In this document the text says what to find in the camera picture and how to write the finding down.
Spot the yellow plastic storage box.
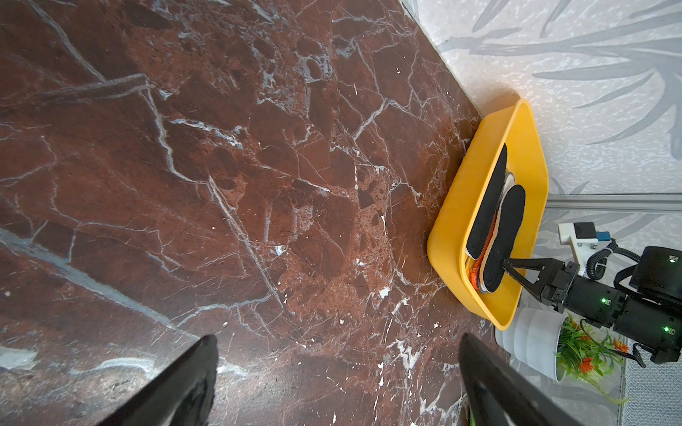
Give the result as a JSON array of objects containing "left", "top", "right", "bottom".
[{"left": 427, "top": 99, "right": 549, "bottom": 330}]

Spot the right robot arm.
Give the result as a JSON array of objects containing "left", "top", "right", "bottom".
[{"left": 501, "top": 246, "right": 681, "bottom": 367}]

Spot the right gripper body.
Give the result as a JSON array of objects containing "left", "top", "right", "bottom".
[{"left": 536, "top": 259, "right": 579, "bottom": 313}]

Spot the potted artificial plant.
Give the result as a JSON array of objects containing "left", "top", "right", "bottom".
[{"left": 496, "top": 307, "right": 632, "bottom": 406}]

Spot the red insole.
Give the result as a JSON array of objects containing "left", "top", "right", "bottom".
[{"left": 469, "top": 255, "right": 483, "bottom": 290}]

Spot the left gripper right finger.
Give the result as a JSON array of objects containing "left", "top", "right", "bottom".
[{"left": 458, "top": 334, "right": 579, "bottom": 426}]

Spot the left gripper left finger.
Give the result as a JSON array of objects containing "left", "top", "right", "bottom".
[{"left": 101, "top": 335, "right": 218, "bottom": 425}]

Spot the grey insole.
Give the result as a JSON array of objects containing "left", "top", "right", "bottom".
[{"left": 478, "top": 171, "right": 516, "bottom": 294}]

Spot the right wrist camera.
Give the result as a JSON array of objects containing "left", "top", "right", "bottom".
[{"left": 558, "top": 222, "right": 611, "bottom": 278}]

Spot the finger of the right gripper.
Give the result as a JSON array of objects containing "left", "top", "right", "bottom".
[
  {"left": 502, "top": 265, "right": 549, "bottom": 305},
  {"left": 502, "top": 258, "right": 559, "bottom": 273}
]

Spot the black insole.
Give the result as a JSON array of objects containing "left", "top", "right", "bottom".
[
  {"left": 483, "top": 185, "right": 526, "bottom": 293},
  {"left": 465, "top": 145, "right": 508, "bottom": 259}
]

